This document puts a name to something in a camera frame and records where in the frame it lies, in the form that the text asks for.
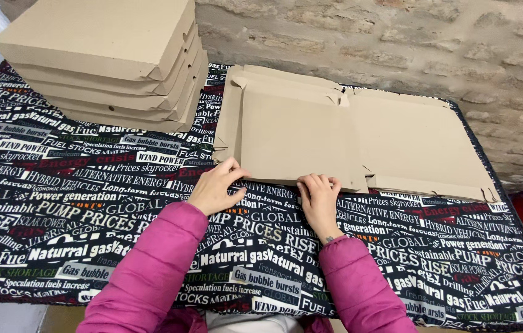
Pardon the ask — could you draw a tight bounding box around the person's left hand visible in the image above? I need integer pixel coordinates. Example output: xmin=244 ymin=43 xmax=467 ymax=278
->
xmin=187 ymin=156 xmax=252 ymax=217

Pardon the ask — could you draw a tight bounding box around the person's right hand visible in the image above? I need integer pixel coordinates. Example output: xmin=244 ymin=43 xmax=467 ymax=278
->
xmin=296 ymin=173 xmax=346 ymax=245

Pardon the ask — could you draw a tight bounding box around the person's torso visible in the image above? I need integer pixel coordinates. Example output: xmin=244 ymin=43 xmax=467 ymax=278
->
xmin=153 ymin=305 xmax=336 ymax=333

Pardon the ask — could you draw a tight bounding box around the black printed tablecloth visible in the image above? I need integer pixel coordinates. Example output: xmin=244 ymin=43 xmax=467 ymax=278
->
xmin=0 ymin=60 xmax=523 ymax=332

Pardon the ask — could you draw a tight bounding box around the pile of unfolded cardboard sheets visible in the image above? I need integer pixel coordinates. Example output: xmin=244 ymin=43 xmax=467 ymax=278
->
xmin=212 ymin=64 xmax=452 ymax=163

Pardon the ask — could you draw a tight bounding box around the folded cardboard pizza box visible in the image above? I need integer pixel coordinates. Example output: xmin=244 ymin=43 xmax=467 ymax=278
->
xmin=26 ymin=37 xmax=202 ymax=112
xmin=0 ymin=0 xmax=196 ymax=82
xmin=43 ymin=48 xmax=207 ymax=123
xmin=9 ymin=21 xmax=199 ymax=97
xmin=57 ymin=60 xmax=210 ymax=134

